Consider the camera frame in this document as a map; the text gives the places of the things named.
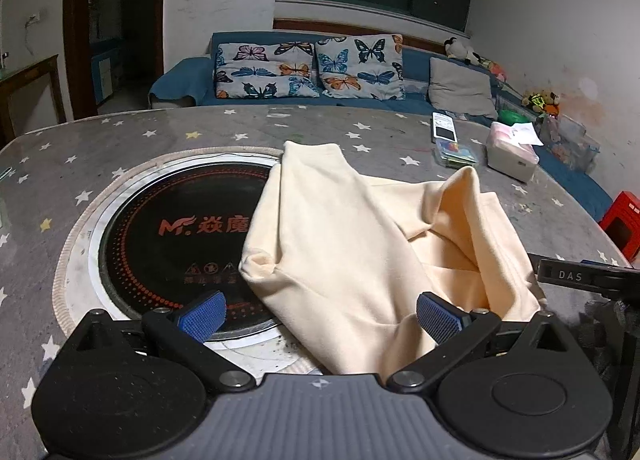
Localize right butterfly pillow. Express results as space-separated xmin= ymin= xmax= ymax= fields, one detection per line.
xmin=316 ymin=34 xmax=405 ymax=100

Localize grey cushion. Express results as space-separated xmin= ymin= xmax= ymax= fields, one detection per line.
xmin=427 ymin=58 xmax=498 ymax=119

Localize panda plush toy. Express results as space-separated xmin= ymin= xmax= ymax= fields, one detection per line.
xmin=444 ymin=36 xmax=485 ymax=66

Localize black induction cooktop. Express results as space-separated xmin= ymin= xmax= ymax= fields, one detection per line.
xmin=99 ymin=163 xmax=278 ymax=341

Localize blue corner sofa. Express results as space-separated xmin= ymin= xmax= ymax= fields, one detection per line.
xmin=149 ymin=30 xmax=613 ymax=220

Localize clear box of colourful items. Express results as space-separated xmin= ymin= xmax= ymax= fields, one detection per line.
xmin=434 ymin=138 xmax=477 ymax=168

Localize green round bowl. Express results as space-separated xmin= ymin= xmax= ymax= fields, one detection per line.
xmin=498 ymin=108 xmax=530 ymax=126

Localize clear plastic storage box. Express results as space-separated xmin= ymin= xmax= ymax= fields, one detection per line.
xmin=539 ymin=114 xmax=600 ymax=173

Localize butterfly pillow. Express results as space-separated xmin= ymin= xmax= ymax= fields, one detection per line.
xmin=213 ymin=41 xmax=320 ymax=100
xmin=316 ymin=34 xmax=405 ymax=100

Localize white remote control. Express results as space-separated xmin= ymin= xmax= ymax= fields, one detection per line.
xmin=432 ymin=111 xmax=458 ymax=144

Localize left butterfly pillow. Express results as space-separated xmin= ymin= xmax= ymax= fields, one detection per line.
xmin=213 ymin=41 xmax=320 ymax=100

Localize cream sweater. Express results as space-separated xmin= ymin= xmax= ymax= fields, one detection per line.
xmin=240 ymin=142 xmax=544 ymax=378

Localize red plastic stool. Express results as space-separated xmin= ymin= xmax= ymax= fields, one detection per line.
xmin=599 ymin=191 xmax=640 ymax=263

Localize wooden side table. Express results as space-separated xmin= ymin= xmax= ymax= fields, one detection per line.
xmin=1 ymin=55 xmax=67 ymax=147

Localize white tissue box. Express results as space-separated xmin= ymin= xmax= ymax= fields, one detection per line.
xmin=485 ymin=122 xmax=544 ymax=184

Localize yellow orange plush toys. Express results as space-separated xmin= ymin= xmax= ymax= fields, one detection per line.
xmin=521 ymin=90 xmax=560 ymax=116

